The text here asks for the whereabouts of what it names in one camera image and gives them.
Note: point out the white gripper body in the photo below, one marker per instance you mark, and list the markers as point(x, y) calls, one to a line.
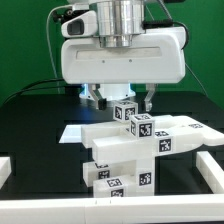
point(154, 57)

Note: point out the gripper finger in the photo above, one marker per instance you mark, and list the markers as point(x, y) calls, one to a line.
point(151, 89)
point(100, 102)

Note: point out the white tagged cube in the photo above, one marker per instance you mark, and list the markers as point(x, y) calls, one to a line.
point(123, 109)
point(142, 125)

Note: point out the white chair back frame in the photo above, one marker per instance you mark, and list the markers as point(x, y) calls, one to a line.
point(111, 142)

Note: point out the white chair seat part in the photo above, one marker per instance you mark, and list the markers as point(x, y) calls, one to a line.
point(144, 177)

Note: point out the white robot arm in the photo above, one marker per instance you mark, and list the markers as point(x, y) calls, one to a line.
point(109, 46)

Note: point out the white right fence bar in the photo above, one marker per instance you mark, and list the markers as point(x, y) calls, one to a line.
point(210, 170)

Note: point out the white fence bar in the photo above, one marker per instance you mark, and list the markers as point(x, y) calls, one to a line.
point(5, 170)
point(210, 170)
point(117, 210)

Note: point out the white left fence bar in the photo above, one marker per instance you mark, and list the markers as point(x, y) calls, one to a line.
point(5, 170)

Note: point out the white front fence bar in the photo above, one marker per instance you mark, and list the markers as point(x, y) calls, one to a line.
point(117, 210)

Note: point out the white marker base plate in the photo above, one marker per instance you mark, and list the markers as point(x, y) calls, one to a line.
point(71, 134)

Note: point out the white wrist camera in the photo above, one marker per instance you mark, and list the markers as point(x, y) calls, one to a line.
point(84, 25)

